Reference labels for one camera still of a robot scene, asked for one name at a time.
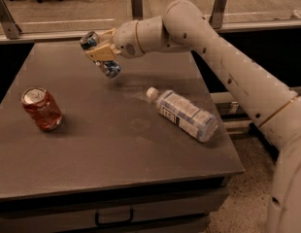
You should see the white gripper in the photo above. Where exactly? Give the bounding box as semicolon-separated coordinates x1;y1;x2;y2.
85;20;144;61

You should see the blue silver redbull can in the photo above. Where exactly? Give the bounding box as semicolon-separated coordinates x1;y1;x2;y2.
80;31;120;79

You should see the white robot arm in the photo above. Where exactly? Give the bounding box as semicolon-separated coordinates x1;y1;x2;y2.
81;0;301;233

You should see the red soda can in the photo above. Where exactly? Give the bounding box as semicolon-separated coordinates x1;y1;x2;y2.
21;87;63;131

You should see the clear plastic water bottle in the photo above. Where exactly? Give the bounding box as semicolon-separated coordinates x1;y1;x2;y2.
147;87;217;143

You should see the grey table drawer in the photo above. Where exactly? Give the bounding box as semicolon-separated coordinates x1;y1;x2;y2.
0;187;228;233

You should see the middle metal railing bracket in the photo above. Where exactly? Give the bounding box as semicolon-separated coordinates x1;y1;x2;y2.
131;0;143;19

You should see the metal railing bracket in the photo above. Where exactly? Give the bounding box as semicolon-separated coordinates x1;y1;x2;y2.
0;0;21;40
131;0;143;19
209;0;227;29

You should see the left metal railing bracket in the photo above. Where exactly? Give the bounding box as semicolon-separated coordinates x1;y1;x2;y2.
0;0;21;40

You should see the right metal railing bracket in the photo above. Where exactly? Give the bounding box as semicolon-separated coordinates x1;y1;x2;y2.
209;0;227;29

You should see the black drawer handle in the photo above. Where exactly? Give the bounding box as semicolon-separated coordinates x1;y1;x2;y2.
94;209;134;228

